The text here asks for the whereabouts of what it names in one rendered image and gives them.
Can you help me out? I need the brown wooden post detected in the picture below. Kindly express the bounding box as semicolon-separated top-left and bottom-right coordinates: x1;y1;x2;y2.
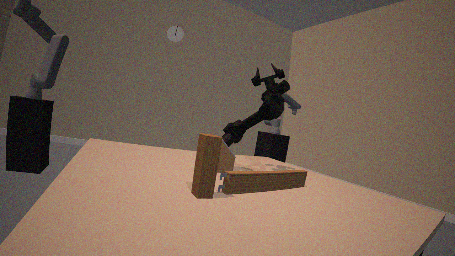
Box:
191;133;222;199

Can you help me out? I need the brown wooden plank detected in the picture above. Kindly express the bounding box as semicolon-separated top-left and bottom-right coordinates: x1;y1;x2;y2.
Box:
218;170;307;194

